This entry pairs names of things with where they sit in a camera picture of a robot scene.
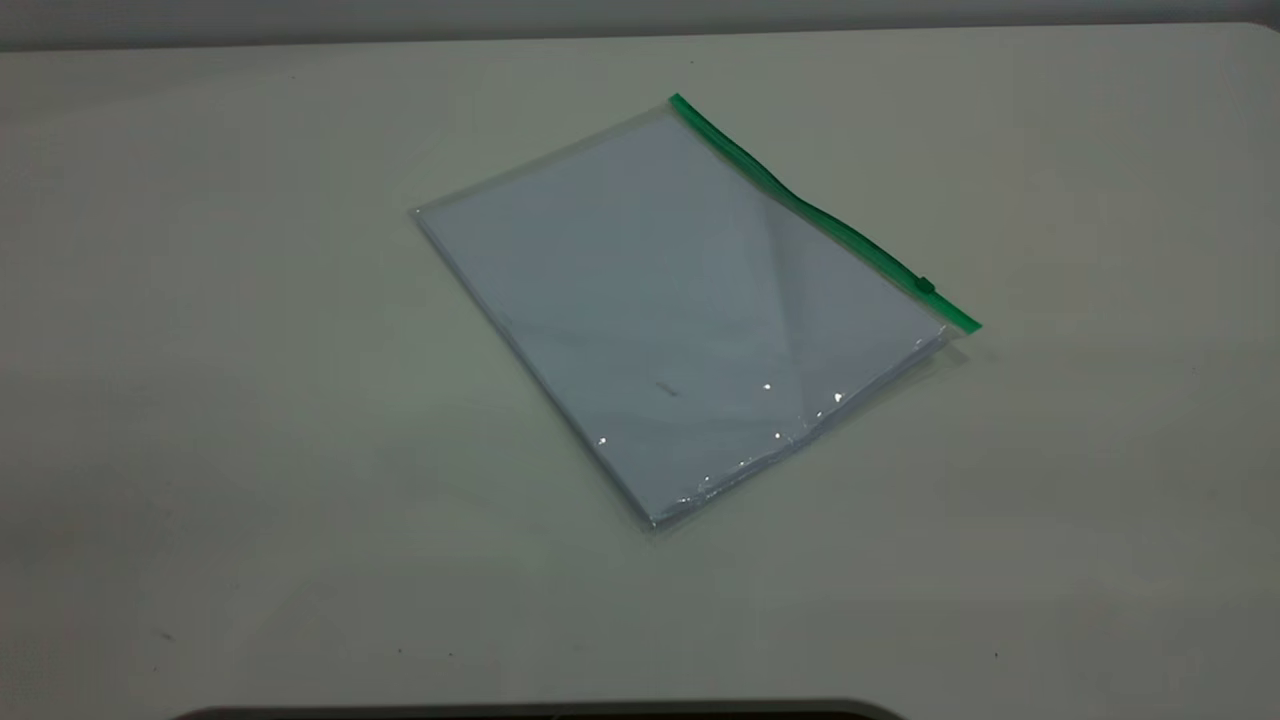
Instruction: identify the transparent zip bag green zipper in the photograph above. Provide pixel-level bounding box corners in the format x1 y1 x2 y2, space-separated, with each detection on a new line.
412 92 983 532

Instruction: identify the white paper stack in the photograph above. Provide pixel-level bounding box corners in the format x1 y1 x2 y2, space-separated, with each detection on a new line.
418 112 947 527

